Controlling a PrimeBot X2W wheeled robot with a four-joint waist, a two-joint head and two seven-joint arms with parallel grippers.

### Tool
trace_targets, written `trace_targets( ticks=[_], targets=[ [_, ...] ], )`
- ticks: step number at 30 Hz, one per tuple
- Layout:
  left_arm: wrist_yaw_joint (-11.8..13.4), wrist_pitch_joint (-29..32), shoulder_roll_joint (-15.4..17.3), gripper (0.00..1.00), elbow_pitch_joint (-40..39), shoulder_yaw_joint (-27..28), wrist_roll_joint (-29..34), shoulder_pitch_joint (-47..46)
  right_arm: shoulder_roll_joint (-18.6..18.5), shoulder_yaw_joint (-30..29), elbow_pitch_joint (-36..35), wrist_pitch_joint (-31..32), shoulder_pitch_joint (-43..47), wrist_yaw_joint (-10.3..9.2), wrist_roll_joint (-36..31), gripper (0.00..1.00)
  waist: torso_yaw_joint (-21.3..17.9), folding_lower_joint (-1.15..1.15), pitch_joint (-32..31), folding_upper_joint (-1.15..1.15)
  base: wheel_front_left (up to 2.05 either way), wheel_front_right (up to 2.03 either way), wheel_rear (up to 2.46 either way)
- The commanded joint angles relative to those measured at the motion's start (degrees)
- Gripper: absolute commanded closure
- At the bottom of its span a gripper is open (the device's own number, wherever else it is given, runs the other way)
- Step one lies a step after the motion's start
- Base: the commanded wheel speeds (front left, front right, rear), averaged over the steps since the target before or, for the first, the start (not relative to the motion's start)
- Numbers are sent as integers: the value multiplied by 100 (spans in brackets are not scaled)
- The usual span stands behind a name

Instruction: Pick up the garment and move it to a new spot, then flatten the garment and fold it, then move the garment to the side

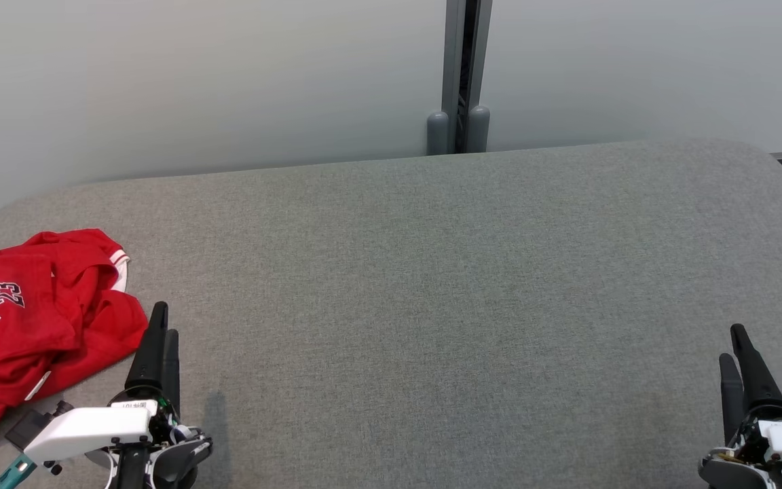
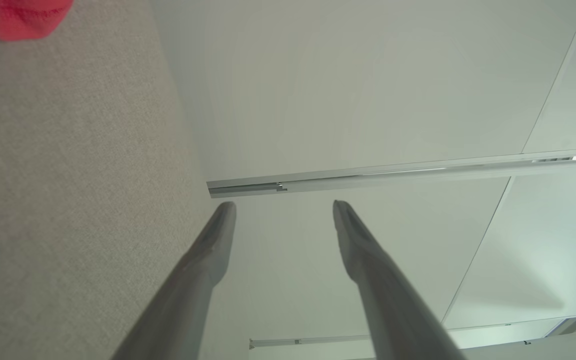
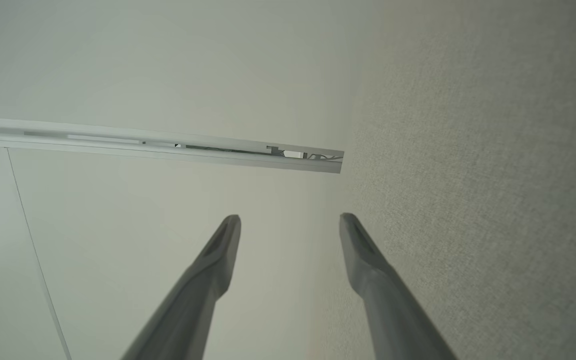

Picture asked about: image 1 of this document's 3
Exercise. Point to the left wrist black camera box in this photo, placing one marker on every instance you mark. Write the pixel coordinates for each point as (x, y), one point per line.
(28, 429)

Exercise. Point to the grey partition post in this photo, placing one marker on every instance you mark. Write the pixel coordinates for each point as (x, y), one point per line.
(452, 54)

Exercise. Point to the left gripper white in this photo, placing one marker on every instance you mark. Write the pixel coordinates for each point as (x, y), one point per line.
(92, 431)

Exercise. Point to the red jersey shirt white sleeves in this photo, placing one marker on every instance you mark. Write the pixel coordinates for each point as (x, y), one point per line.
(109, 319)

